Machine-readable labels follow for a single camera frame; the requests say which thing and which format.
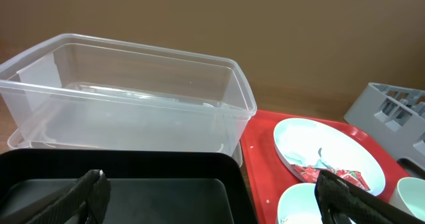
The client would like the clear plastic waste bin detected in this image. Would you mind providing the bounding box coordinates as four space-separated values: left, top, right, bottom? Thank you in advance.
1 33 257 157

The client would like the black plastic tray bin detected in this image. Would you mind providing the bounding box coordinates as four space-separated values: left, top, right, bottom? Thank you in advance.
1 149 257 224

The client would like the light blue plate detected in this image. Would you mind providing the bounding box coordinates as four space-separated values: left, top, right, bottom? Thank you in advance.
273 118 386 196

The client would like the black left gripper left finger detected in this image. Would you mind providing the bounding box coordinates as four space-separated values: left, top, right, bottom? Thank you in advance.
1 169 111 224

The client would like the red serving tray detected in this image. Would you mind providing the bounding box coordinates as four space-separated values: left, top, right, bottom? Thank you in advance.
241 110 409 223

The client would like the red snack wrapper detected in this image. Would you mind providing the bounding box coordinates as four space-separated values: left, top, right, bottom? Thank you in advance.
291 164 370 191

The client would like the grey dishwasher rack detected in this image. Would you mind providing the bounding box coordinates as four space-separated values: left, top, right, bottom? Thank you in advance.
344 82 424 178

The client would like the light blue bowl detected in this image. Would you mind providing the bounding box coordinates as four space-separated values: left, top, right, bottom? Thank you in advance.
276 182 358 224

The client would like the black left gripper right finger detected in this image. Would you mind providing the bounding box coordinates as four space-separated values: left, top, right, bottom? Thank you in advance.
314 170 424 224

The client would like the mint green bowl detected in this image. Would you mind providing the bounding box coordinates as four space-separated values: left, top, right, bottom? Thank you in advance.
389 177 425 221

